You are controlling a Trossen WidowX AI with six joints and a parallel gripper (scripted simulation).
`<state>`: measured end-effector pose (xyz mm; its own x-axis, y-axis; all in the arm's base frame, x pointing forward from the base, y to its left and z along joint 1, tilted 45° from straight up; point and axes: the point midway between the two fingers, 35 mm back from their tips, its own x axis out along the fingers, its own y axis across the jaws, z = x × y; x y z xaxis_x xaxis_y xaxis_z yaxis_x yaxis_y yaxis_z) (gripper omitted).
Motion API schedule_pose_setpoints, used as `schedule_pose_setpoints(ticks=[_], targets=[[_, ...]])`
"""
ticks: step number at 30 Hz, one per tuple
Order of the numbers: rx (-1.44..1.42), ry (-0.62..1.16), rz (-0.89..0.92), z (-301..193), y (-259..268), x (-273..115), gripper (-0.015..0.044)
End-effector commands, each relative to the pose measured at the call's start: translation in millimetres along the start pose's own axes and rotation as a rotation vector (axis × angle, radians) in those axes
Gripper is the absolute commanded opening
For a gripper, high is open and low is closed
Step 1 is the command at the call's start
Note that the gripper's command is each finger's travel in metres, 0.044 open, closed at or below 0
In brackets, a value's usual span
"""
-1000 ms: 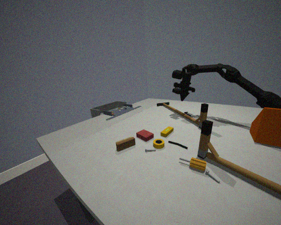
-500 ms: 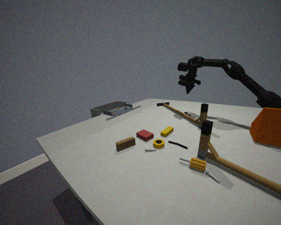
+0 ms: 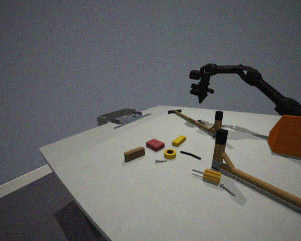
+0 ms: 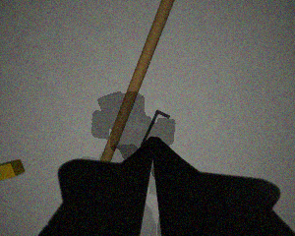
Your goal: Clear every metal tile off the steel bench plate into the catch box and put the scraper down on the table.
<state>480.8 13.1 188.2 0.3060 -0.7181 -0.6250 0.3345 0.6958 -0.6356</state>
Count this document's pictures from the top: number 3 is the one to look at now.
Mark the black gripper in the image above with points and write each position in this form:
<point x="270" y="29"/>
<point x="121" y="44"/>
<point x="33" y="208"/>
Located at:
<point x="202" y="92"/>

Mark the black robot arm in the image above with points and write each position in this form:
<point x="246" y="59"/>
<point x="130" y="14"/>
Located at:
<point x="284" y="105"/>

